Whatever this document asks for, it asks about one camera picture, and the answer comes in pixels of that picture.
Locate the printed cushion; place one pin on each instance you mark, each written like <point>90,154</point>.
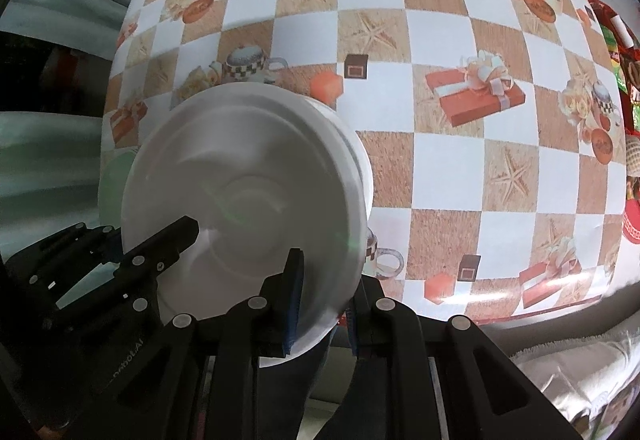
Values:
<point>615,417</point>

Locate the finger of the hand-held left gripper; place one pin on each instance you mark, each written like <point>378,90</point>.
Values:
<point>170,240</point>
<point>87,236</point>

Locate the white bottle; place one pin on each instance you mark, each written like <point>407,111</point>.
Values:
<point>622,29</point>

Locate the checkered printed tablecloth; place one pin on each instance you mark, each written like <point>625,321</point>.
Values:
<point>440,180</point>

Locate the green bowl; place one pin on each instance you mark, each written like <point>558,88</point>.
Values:
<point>112,180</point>

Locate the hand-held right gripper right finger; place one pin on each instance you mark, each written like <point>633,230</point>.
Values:
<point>354,327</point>

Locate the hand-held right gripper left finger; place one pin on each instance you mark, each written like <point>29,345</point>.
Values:
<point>295,305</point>

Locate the red round tray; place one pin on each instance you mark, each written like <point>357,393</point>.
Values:
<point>600,12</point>

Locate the white fringed blanket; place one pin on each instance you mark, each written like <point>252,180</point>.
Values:
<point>575,370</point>

